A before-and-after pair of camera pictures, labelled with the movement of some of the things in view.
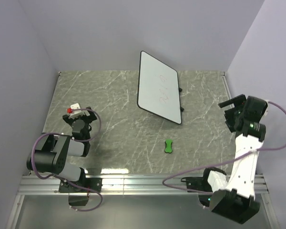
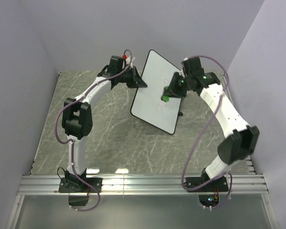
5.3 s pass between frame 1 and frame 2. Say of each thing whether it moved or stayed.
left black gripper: moved
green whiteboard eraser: moved
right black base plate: stayed
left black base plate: stayed
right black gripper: moved
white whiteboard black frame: moved
